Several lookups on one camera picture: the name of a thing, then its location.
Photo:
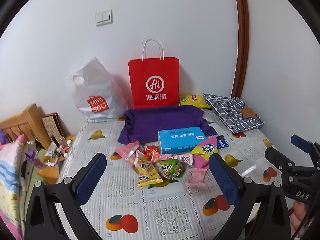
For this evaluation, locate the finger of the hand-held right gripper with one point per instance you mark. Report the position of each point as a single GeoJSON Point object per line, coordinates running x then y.
{"type": "Point", "coordinates": [275, 155]}
{"type": "Point", "coordinates": [300, 142]}

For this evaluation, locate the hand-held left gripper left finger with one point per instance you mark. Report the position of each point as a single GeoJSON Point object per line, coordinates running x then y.
{"type": "Point", "coordinates": [92, 177]}

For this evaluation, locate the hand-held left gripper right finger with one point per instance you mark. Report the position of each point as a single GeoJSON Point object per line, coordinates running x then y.
{"type": "Point", "coordinates": [222, 177]}

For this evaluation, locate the pink and yellow snack packet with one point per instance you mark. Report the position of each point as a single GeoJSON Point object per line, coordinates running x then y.
{"type": "Point", "coordinates": [203, 150]}

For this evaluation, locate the pink packet with silver stripe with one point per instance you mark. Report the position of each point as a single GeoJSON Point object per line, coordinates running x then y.
{"type": "Point", "coordinates": [125, 151]}

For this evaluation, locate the long white pink packet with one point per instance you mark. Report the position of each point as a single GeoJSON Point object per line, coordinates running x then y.
{"type": "Point", "coordinates": [180, 158]}

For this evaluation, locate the green snack packet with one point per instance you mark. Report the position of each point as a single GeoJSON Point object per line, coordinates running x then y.
{"type": "Point", "coordinates": [172, 168]}

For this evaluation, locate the yellow triangular snack packet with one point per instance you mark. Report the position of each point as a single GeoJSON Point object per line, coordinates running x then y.
{"type": "Point", "coordinates": [147, 175]}

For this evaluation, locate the red snack packet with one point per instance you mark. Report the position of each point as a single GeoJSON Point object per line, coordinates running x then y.
{"type": "Point", "coordinates": [151, 152]}

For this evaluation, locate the person's right hand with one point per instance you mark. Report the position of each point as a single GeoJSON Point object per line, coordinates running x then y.
{"type": "Point", "coordinates": [300, 215]}

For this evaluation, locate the pale pink candy packet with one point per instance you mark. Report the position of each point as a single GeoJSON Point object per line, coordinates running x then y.
{"type": "Point", "coordinates": [196, 177]}

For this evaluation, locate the small blue snack packet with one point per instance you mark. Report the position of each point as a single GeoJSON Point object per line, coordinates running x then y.
{"type": "Point", "coordinates": [222, 143]}

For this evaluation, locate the wooden nightstand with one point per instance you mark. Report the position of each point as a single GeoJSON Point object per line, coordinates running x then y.
{"type": "Point", "coordinates": [50, 175]}

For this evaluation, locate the white green tube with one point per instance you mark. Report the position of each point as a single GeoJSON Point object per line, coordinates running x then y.
{"type": "Point", "coordinates": [51, 151]}

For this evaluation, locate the blue tissue box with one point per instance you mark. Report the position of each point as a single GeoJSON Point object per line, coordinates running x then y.
{"type": "Point", "coordinates": [180, 140]}

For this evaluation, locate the grey checked folded cloth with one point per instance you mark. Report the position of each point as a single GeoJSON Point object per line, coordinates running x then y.
{"type": "Point", "coordinates": [232, 115]}

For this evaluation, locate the purple bottle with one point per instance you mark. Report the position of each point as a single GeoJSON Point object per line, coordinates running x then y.
{"type": "Point", "coordinates": [35, 160]}

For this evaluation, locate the brown patterned box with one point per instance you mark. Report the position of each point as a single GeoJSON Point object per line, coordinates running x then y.
{"type": "Point", "coordinates": [51, 126]}

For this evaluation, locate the yellow chips bag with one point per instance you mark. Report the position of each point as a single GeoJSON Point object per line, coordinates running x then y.
{"type": "Point", "coordinates": [192, 101]}

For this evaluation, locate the pink striped quilt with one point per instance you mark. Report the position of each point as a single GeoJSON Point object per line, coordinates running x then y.
{"type": "Point", "coordinates": [10, 180]}

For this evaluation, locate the purple towel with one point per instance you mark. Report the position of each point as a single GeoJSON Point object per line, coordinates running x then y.
{"type": "Point", "coordinates": [160, 120]}

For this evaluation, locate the wooden headboard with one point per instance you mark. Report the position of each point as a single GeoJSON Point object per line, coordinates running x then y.
{"type": "Point", "coordinates": [27, 122]}

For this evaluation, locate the white plastic bag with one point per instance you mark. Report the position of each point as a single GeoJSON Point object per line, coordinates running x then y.
{"type": "Point", "coordinates": [95, 85]}

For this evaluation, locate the red paper bag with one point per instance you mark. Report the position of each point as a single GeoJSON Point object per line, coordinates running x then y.
{"type": "Point", "coordinates": [155, 75]}

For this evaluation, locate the brown wooden door frame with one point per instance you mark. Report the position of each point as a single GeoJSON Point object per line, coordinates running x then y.
{"type": "Point", "coordinates": [241, 30]}

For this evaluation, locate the white light switch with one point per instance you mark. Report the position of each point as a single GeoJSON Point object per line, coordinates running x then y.
{"type": "Point", "coordinates": [103, 17]}

